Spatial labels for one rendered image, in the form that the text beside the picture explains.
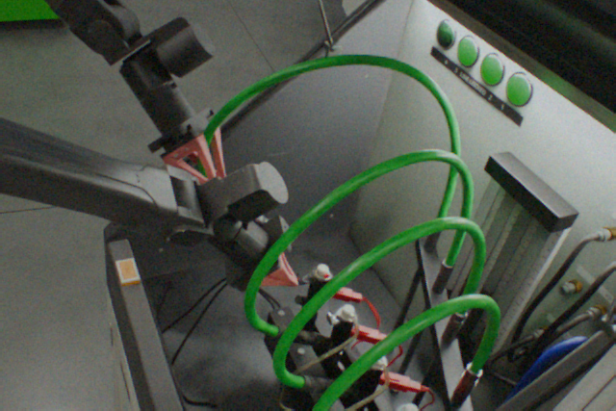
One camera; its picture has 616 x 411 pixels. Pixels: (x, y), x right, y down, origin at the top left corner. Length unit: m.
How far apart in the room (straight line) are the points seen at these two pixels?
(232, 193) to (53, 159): 0.23
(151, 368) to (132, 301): 0.13
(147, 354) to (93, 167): 0.45
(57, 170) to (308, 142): 0.66
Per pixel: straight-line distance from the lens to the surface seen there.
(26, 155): 0.53
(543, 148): 0.88
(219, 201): 0.70
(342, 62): 0.75
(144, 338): 0.98
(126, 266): 1.06
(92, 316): 2.24
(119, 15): 0.82
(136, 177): 0.62
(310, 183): 1.20
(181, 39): 0.80
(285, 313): 0.98
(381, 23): 1.07
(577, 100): 0.80
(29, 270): 2.43
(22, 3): 4.03
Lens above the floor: 1.73
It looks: 37 degrees down
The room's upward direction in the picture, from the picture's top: 11 degrees clockwise
